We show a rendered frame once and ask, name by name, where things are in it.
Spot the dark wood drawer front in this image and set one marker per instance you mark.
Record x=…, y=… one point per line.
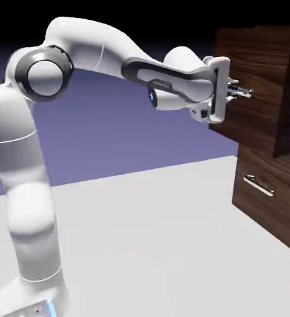
x=264, y=210
x=256, y=54

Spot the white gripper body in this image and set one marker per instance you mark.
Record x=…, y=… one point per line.
x=221, y=81

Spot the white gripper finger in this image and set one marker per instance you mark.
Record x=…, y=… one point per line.
x=233, y=81
x=230, y=98

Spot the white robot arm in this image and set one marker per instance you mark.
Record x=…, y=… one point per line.
x=90, y=54

